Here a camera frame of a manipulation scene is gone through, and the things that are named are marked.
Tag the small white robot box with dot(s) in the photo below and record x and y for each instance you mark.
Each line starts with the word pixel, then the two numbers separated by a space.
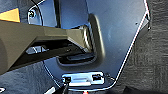
pixel 83 79

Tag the grey robot torso limb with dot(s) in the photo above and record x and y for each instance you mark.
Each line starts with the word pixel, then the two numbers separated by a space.
pixel 33 40

